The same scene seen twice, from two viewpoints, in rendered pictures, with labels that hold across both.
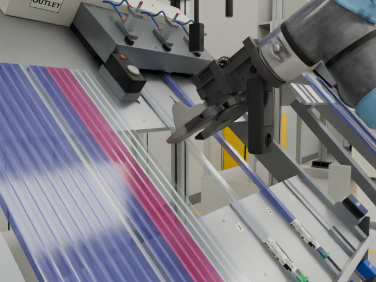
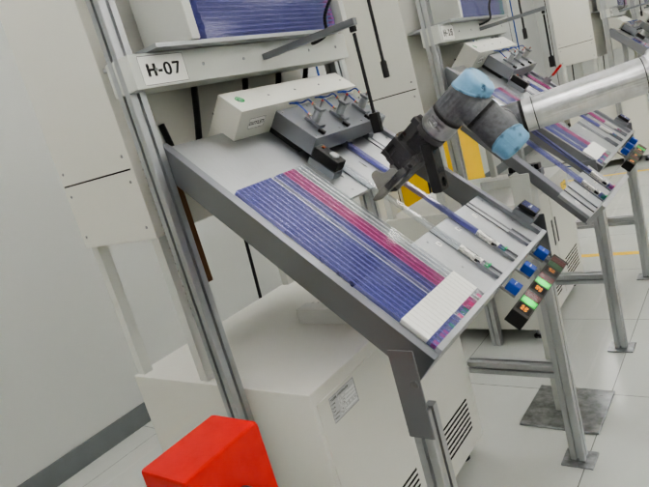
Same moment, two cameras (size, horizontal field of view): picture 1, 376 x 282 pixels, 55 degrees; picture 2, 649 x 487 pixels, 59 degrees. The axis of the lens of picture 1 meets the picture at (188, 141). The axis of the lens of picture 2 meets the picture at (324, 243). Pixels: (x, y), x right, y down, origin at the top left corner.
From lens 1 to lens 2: 0.75 m
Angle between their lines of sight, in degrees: 7
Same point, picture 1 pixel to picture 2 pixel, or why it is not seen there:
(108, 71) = (316, 160)
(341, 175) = (522, 184)
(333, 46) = (467, 117)
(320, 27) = (457, 108)
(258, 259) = (456, 260)
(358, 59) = (484, 123)
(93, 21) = (291, 125)
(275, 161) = (456, 189)
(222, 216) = (426, 240)
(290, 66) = (445, 132)
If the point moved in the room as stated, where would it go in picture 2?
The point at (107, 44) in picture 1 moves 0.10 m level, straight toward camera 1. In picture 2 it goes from (308, 140) to (317, 139)
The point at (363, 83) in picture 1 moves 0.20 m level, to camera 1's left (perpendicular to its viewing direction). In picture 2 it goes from (491, 136) to (395, 162)
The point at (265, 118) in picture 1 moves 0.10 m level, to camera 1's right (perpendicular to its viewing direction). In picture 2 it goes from (437, 167) to (482, 156)
